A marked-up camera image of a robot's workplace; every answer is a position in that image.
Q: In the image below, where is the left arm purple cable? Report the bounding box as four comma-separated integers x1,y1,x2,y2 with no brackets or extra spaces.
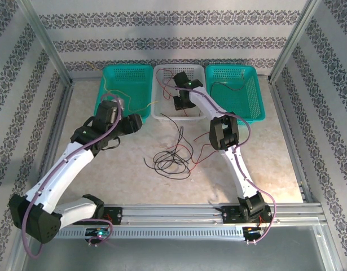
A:
21,93,123,259

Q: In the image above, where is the teal plastic basket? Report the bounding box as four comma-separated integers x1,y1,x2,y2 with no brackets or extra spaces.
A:
101,64,153,125
204,64,266,126

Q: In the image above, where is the aluminium frame post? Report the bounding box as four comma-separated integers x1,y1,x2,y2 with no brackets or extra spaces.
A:
267,0,323,82
16,0,76,87

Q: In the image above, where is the grey metal sheet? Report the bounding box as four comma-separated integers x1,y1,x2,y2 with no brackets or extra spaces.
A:
20,237,343,271

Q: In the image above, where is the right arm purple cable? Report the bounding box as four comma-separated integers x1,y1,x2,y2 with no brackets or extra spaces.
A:
174,86,277,246

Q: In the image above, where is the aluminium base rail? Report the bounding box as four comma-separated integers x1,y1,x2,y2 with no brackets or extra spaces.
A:
104,202,325,226

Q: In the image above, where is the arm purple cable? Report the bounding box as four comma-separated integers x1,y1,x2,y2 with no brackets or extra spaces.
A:
21,93,123,259
174,86,277,246

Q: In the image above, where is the perforated metal cable tray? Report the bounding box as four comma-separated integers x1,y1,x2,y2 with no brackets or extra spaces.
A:
56,225,249,240

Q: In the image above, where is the white plastic basket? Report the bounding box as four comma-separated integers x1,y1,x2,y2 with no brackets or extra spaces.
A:
150,64,208,122

